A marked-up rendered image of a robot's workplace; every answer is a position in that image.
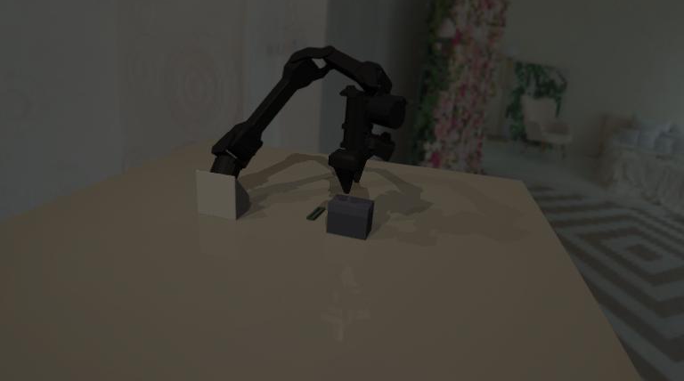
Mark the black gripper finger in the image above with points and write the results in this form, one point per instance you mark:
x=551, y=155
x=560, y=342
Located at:
x=345, y=177
x=358, y=174

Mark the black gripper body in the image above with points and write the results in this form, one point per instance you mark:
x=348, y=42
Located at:
x=353, y=141

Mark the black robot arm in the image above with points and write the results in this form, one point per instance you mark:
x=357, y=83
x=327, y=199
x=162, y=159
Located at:
x=376, y=105

